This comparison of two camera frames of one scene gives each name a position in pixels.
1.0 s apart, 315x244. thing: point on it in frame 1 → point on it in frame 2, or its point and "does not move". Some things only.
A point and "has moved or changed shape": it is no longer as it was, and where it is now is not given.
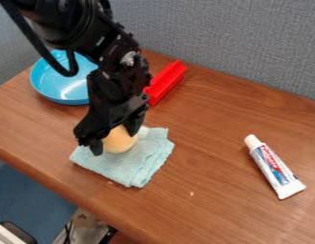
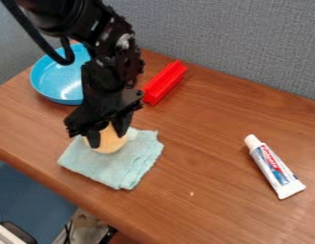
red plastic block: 165,83 does not move
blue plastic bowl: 61,88 does not move
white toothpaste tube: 281,175 does not move
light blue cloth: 134,166 has moved or changed shape
